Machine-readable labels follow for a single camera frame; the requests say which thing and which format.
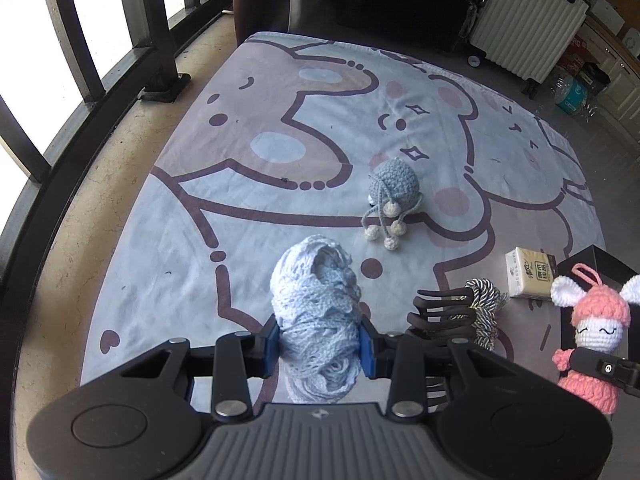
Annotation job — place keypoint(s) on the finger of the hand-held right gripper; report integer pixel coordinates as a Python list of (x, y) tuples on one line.
[(600, 367)]

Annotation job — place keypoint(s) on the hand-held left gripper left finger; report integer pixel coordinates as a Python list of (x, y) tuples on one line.
[(270, 350)]

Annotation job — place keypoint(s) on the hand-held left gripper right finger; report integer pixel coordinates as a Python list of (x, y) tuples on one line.
[(367, 351)]

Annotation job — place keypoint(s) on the pink crochet bunny doll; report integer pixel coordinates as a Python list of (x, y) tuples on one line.
[(600, 332)]

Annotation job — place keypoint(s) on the light blue knitted cloth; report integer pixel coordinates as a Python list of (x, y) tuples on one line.
[(310, 300)]

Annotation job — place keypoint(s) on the brown hair claw clip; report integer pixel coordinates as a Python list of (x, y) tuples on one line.
[(440, 320)]

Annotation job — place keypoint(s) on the black box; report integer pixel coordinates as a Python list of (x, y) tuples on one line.
[(600, 260)]

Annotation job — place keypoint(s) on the yellow tissue packet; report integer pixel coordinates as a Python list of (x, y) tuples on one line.
[(530, 272)]

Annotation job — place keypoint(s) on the printed blanket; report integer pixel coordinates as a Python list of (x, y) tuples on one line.
[(250, 210)]

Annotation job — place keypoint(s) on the grey crochet octopus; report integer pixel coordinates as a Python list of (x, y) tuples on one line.
[(395, 180)]

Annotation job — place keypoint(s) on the water bottle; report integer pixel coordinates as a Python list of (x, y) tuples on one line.
[(572, 92)]

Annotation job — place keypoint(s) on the black bin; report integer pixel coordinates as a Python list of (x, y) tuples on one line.
[(595, 77)]

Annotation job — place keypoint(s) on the cream cabinet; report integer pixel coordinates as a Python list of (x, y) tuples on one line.
[(620, 60)]

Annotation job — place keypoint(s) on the red carton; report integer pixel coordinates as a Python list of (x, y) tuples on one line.
[(575, 55)]

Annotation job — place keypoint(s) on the dark metal railing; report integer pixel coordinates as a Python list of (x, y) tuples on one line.
[(155, 35)]

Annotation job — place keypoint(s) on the dark bag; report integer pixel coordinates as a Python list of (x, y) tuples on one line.
[(400, 0)]

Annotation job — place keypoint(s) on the white ribbed suitcase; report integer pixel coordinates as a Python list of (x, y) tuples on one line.
[(525, 20)]

